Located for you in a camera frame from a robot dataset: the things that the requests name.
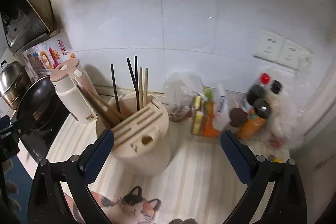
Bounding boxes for brown lid spice jar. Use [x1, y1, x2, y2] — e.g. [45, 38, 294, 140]
[230, 107, 248, 128]

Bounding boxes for green banded bamboo chopstick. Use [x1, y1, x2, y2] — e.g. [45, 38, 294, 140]
[143, 68, 149, 107]

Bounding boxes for white wall socket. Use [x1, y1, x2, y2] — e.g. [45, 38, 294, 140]
[277, 39, 310, 69]
[253, 29, 284, 62]

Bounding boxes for yellow phone case device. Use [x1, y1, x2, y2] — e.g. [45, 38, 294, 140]
[268, 155, 284, 163]

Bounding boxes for clear plastic bag right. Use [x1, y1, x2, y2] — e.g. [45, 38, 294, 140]
[257, 67, 315, 148]

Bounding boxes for white wall socket middle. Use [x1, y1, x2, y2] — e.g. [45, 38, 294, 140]
[277, 39, 310, 69]

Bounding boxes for black frying pan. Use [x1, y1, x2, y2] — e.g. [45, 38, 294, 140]
[15, 76, 56, 122]

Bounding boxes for steel pot with lid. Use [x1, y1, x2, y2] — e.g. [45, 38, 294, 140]
[1, 60, 32, 110]

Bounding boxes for striped cat table mat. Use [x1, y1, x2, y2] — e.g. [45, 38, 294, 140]
[45, 113, 291, 224]

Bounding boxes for clear plastic bag left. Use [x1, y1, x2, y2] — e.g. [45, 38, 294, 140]
[163, 72, 206, 122]

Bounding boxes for colourful wall sticker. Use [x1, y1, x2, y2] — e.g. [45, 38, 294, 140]
[22, 36, 76, 78]

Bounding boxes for pink white electric kettle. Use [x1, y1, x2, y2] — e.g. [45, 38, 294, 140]
[50, 58, 98, 124]

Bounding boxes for white wall socket left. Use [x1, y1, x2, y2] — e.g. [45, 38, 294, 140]
[253, 29, 284, 62]

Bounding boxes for beige utensil holder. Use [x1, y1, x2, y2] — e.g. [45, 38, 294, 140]
[104, 94, 171, 176]

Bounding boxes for black induction cooktop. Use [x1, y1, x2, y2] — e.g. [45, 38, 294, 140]
[21, 94, 70, 162]

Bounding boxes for clear plastic bag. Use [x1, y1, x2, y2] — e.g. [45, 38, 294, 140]
[257, 67, 315, 148]
[163, 72, 206, 122]

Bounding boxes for dark soy sauce bottle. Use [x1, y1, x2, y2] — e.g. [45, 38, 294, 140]
[238, 84, 272, 139]

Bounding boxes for yellow seasoning box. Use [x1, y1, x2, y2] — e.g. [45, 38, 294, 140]
[191, 95, 204, 135]

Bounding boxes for left grey slipper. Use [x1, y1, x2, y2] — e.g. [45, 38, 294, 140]
[169, 218, 183, 224]

